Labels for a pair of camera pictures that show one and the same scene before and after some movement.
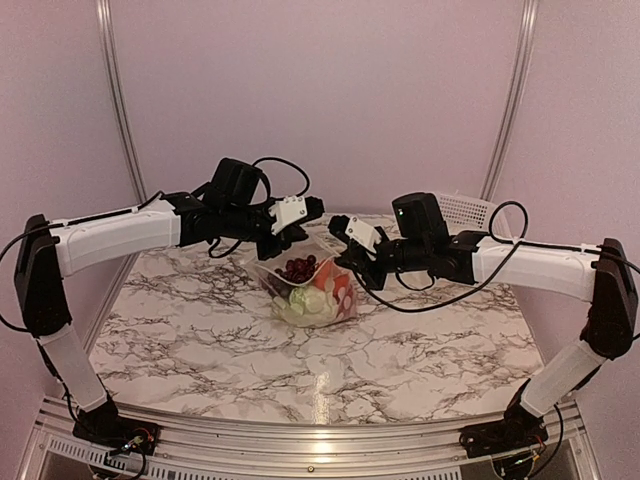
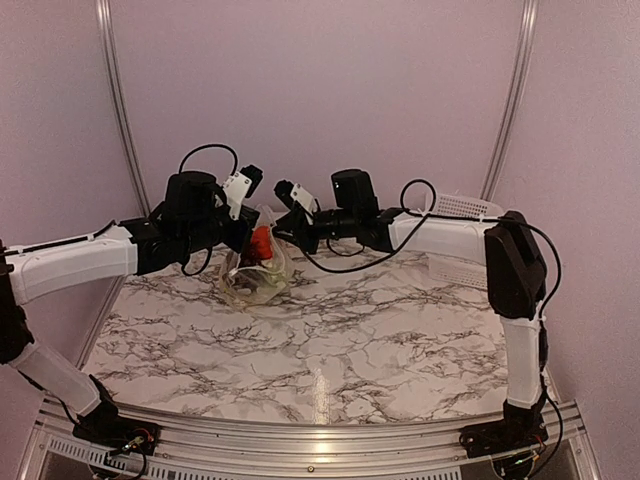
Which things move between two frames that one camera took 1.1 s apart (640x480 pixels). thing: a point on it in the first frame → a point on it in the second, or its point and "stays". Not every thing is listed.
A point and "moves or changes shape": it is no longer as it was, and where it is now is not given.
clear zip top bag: [307, 286] → [263, 275]
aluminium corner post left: [125, 117] stays
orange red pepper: [332, 278] moves or changes shape
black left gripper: [284, 241] → [238, 242]
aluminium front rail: [50, 425] stays
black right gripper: [356, 256] → [298, 227]
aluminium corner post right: [509, 122] stays
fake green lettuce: [308, 303] → [276, 276]
